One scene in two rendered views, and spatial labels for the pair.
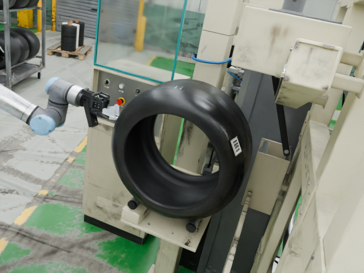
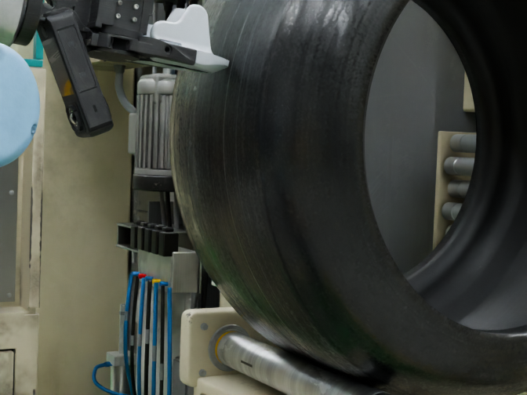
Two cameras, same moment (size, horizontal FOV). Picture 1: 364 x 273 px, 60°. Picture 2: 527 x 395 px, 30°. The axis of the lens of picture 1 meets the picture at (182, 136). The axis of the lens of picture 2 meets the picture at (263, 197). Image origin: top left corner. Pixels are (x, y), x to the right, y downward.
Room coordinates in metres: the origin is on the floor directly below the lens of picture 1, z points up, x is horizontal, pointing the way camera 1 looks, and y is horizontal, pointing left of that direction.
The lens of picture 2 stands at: (0.54, 0.92, 1.16)
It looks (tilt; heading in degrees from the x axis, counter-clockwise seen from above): 3 degrees down; 316
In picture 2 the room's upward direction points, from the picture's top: 2 degrees clockwise
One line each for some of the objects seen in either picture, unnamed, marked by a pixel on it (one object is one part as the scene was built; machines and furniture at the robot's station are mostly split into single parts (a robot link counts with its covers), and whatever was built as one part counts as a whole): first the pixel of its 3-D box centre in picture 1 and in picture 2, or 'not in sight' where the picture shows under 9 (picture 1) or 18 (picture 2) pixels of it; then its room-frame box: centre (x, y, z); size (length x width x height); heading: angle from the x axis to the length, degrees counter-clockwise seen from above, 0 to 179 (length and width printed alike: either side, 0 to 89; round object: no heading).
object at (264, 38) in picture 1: (289, 40); not in sight; (1.08, -0.28, 1.71); 0.61 x 0.25 x 0.15; 165
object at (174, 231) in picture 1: (171, 213); not in sight; (1.28, -0.02, 0.80); 0.37 x 0.36 x 0.02; 75
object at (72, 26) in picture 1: (71, 37); not in sight; (7.75, 3.10, 0.38); 1.20 x 0.80 x 0.76; 9
